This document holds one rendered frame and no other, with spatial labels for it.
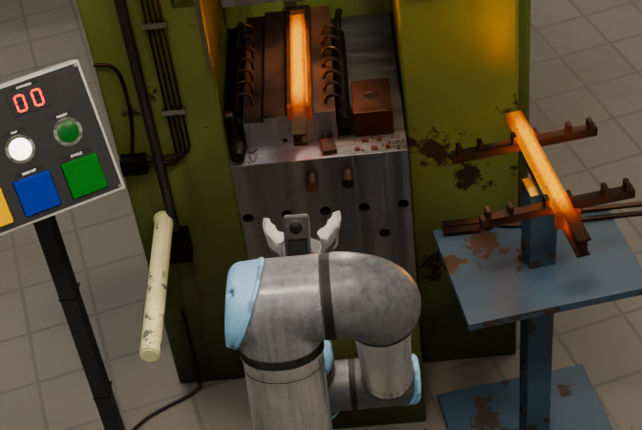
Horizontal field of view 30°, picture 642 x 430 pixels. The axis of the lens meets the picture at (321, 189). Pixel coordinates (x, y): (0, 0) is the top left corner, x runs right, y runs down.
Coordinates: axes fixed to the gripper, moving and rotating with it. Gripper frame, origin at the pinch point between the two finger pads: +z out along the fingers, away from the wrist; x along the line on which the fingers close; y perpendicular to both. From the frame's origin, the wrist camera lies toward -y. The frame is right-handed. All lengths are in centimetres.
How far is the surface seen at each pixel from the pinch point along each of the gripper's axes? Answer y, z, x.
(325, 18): 1, 69, 6
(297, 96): -1.0, 36.2, -0.2
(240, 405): 101, 38, -27
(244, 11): 4, 81, -13
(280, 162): 9.3, 27.0, -5.1
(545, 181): 8, 12, 49
